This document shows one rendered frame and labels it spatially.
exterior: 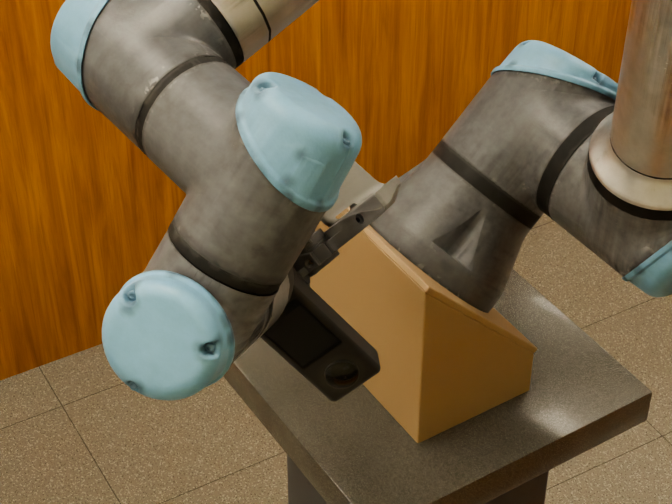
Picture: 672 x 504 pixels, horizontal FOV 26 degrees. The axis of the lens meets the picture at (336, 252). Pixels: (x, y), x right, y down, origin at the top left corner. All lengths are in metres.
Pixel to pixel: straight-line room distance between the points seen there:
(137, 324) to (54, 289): 1.90
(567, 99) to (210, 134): 0.52
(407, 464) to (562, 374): 0.19
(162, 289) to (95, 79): 0.15
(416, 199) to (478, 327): 0.13
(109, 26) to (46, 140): 1.65
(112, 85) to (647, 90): 0.43
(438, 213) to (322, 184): 0.48
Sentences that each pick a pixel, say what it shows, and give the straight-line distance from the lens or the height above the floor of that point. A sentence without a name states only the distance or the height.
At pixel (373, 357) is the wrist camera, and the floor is 1.21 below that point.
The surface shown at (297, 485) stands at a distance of 1.58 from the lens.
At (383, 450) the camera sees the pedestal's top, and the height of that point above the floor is 0.94.
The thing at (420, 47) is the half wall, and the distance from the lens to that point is 2.84.
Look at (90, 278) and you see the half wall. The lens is 2.75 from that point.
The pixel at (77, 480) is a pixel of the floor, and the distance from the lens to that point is 2.62.
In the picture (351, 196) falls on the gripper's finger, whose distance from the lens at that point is 1.08.
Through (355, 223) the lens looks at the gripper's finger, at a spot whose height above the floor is 1.28.
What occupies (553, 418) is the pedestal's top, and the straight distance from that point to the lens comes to 1.39.
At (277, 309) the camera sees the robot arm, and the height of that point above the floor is 1.30.
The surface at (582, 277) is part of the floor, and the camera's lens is 3.02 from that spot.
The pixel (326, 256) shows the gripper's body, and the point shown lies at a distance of 1.03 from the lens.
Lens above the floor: 1.92
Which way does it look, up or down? 39 degrees down
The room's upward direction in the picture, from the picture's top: straight up
